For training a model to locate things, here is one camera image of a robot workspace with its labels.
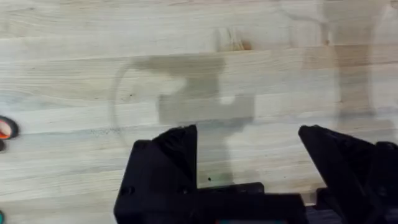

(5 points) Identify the black and orange round object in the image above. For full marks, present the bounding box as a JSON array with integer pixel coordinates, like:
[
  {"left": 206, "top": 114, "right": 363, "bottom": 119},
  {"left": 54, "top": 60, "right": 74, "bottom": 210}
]
[{"left": 0, "top": 115, "right": 20, "bottom": 141}]

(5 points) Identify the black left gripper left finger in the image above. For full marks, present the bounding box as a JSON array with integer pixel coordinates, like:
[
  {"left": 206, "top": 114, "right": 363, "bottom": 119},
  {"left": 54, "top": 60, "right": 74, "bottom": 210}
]
[{"left": 113, "top": 124, "right": 199, "bottom": 224}]

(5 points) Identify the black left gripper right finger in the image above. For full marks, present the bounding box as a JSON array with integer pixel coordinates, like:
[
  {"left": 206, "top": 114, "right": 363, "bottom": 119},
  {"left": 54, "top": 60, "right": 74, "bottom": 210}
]
[{"left": 298, "top": 124, "right": 398, "bottom": 224}]

